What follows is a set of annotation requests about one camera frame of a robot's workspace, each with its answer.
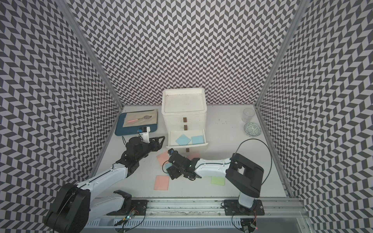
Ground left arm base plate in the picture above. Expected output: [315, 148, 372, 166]
[107, 199, 148, 216]

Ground clear glass cup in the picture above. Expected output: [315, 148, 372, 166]
[241, 108, 255, 123]

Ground pink sticky note upper left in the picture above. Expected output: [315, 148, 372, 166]
[156, 151, 170, 167]

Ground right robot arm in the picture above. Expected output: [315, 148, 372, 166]
[166, 149, 264, 210]

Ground white three-drawer cabinet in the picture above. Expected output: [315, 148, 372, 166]
[161, 88, 207, 132]

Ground white bottom drawer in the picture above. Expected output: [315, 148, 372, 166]
[167, 130, 208, 150]

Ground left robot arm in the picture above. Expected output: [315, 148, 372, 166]
[43, 136, 165, 233]

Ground blue sticky note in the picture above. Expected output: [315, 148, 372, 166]
[175, 134, 191, 146]
[191, 136, 205, 145]
[163, 163, 172, 171]

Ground beige folded cloth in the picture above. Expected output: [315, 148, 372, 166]
[122, 109, 158, 128]

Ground pink sticky note lower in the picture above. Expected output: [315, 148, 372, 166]
[154, 175, 170, 191]

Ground green sticky note right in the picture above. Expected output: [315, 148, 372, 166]
[211, 176, 225, 186]

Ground pink-handled metal spoon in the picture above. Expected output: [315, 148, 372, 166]
[127, 115, 152, 123]

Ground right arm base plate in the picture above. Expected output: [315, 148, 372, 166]
[221, 200, 265, 216]

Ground aluminium front rail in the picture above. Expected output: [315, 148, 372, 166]
[145, 197, 309, 218]

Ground blue tray mat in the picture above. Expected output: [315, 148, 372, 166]
[115, 113, 158, 136]

